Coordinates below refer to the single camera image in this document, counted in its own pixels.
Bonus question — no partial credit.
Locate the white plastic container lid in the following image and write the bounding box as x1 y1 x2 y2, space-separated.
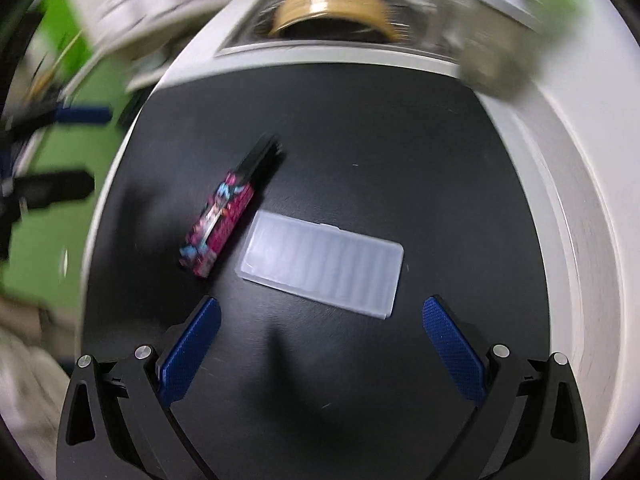
235 210 405 320

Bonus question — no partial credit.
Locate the steel sink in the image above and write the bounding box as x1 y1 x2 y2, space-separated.
215 0 463 64

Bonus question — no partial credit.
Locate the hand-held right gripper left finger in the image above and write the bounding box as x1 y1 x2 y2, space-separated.
56 295 222 480

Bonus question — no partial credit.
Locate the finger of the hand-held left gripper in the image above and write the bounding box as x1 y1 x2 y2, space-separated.
10 102 112 135
14 169 97 212

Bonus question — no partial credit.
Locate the grey shaker bottle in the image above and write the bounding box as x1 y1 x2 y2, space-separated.
456 0 556 102

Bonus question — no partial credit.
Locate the pink snack wrapper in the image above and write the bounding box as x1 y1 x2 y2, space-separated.
179 133 283 279

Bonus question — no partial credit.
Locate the yellow colander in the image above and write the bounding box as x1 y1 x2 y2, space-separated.
269 0 402 44

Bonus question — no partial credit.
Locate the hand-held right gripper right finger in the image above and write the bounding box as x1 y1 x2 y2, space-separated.
421 294 592 480

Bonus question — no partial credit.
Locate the pale crumpled sheet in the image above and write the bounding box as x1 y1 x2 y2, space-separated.
0 305 73 426

